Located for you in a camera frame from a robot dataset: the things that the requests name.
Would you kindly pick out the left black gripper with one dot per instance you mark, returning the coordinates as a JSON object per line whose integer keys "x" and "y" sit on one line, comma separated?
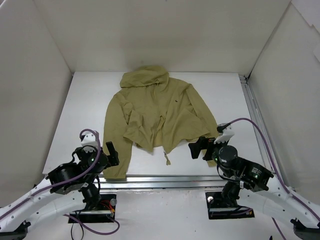
{"x": 110, "y": 155}

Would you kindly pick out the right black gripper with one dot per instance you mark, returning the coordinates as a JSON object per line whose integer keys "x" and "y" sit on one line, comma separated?
{"x": 203, "y": 146}

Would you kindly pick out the olive green hooded jacket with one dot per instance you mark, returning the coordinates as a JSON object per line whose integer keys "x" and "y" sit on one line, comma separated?
{"x": 151, "y": 110}

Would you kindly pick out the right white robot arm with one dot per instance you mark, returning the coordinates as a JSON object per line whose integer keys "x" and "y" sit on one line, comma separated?
{"x": 260, "y": 189}

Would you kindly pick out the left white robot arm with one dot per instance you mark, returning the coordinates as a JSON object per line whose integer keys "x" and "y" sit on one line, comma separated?
{"x": 69, "y": 187}

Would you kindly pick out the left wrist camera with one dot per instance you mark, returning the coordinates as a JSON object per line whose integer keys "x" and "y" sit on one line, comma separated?
{"x": 89, "y": 138}

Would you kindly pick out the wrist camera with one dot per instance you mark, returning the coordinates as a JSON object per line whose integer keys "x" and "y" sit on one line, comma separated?
{"x": 89, "y": 138}
{"x": 226, "y": 132}

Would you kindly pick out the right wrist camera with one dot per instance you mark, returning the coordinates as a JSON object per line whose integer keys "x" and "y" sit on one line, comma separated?
{"x": 226, "y": 132}

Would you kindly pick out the front aluminium rail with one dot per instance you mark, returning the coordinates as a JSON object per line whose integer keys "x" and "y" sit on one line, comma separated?
{"x": 161, "y": 182}

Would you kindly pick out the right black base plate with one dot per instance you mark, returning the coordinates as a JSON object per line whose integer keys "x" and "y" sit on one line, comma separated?
{"x": 219, "y": 208}

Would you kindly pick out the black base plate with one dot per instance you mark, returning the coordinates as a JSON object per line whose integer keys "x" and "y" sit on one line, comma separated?
{"x": 104, "y": 212}
{"x": 219, "y": 208}

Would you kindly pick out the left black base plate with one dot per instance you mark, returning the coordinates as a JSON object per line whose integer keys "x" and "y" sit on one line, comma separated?
{"x": 104, "y": 212}

